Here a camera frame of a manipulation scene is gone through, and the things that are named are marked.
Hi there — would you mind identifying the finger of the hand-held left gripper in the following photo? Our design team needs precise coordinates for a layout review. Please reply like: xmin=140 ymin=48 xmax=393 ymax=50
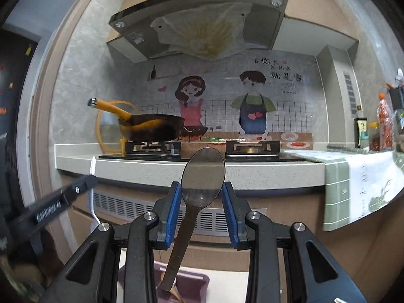
xmin=74 ymin=174 xmax=99 ymax=196

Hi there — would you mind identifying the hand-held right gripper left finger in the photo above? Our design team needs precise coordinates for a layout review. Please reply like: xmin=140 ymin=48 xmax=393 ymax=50
xmin=38 ymin=181 xmax=182 ymax=303

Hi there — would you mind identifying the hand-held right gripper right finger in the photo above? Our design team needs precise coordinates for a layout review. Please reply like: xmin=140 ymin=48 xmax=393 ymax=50
xmin=221 ymin=181 xmax=368 ymax=303

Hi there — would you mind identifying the white spoon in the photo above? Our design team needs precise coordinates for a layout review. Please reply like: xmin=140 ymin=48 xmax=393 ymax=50
xmin=89 ymin=156 xmax=101 ymax=226

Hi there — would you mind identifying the grey spoon with dark handle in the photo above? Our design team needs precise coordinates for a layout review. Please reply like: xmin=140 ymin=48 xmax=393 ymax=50
xmin=157 ymin=147 xmax=226 ymax=292

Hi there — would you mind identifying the purple utensil holder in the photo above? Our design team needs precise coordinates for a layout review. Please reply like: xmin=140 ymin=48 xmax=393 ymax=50
xmin=118 ymin=260 xmax=210 ymax=303

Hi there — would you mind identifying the grey vent grille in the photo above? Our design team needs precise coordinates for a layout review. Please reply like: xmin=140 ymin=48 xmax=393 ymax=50
xmin=89 ymin=189 xmax=267 ymax=236

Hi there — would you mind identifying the glass lid with yellow rim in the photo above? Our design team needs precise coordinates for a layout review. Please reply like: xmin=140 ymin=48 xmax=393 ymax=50
xmin=96 ymin=100 xmax=139 ymax=154

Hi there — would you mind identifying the speckled stone kitchen counter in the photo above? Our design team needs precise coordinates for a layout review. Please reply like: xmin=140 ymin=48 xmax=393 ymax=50
xmin=54 ymin=142 xmax=332 ymax=196

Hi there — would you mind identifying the black gas stove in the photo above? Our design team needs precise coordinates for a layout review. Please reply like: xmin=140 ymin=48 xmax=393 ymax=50
xmin=98 ymin=140 xmax=308 ymax=163

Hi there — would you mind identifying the black refrigerator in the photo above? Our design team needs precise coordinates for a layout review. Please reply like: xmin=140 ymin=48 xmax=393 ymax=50
xmin=0 ymin=28 xmax=41 ymax=228

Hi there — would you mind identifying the wooden kitchen cabinet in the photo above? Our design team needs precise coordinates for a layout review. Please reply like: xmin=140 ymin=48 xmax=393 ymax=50
xmin=60 ymin=170 xmax=404 ymax=303

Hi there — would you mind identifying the green checked towel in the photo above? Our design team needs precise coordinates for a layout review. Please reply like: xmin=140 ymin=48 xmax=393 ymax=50
xmin=281 ymin=150 xmax=404 ymax=232

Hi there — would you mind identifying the small black yellow packet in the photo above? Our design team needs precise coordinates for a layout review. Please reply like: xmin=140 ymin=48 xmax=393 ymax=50
xmin=353 ymin=117 xmax=368 ymax=148

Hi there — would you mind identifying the jar with yellow lid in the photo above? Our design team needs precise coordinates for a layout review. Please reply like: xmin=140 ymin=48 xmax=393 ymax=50
xmin=368 ymin=122 xmax=379 ymax=150

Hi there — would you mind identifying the glass range hood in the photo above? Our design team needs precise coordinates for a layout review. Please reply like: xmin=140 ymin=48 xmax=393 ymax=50
xmin=106 ymin=0 xmax=289 ymax=62

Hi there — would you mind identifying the red bottle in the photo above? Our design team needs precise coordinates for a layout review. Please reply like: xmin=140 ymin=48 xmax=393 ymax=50
xmin=376 ymin=93 xmax=395 ymax=151

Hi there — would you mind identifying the stained paper sheet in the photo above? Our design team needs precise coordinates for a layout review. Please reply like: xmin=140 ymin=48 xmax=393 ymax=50
xmin=150 ymin=2 xmax=253 ymax=60

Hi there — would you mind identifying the frying pan with yellow handle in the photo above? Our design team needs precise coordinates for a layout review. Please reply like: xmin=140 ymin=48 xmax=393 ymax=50
xmin=88 ymin=98 xmax=185 ymax=142

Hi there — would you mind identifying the cartoon wall poster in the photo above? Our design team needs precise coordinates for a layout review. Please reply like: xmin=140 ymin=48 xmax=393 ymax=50
xmin=139 ymin=55 xmax=313 ymax=150

